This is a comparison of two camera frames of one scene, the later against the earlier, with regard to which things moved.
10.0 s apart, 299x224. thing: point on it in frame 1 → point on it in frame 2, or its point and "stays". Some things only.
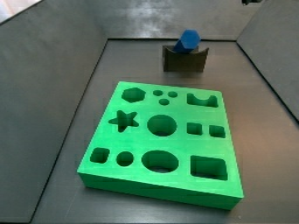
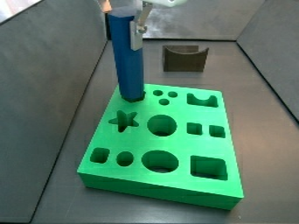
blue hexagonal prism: (189, 42) → (129, 59)
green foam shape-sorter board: (166, 144) stays
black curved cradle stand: (185, 62) stays
